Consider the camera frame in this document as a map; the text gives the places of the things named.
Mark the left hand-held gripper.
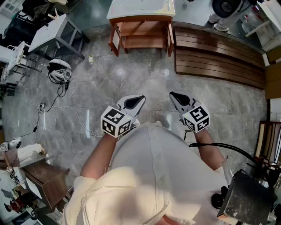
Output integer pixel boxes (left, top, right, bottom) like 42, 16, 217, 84
100, 94, 146, 141

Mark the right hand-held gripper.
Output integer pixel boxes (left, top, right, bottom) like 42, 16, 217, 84
169, 91, 211, 134

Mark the person's left forearm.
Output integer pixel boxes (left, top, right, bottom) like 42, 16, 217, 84
80, 131, 120, 180

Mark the person's right forearm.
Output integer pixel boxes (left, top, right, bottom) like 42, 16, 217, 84
193, 129, 226, 171

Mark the person's white shoe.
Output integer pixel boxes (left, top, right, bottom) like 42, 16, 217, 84
153, 120, 171, 132

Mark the person's white shirt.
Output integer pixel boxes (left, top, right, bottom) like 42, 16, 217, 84
62, 120, 233, 225

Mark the wooden vanity cabinet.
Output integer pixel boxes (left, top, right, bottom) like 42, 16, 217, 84
108, 15, 175, 58

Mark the white round device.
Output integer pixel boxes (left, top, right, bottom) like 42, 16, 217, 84
48, 58, 72, 71

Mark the stack of wooden frames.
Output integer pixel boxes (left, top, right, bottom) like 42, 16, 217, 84
254, 120, 281, 164

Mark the white ceramic washbasin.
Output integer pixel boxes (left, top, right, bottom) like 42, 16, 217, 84
107, 0, 176, 21

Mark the white grey side table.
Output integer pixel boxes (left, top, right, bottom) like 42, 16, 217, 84
28, 13, 90, 60

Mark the wooden forked stand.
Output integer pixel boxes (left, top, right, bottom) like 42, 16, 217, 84
48, 8, 60, 22

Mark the dark wooden cabinet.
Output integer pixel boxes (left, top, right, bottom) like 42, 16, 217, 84
22, 162, 71, 210

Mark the black equipment box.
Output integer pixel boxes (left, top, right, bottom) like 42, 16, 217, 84
217, 169, 278, 225

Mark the white metal-framed washbasin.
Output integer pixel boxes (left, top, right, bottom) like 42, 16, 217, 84
0, 41, 31, 83

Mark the thick black cable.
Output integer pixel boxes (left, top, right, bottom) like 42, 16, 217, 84
188, 142, 275, 176

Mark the white floor cable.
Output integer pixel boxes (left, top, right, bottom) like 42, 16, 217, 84
43, 105, 104, 138

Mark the tangled cable bundle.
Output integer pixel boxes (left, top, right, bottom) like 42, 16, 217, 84
47, 65, 73, 85

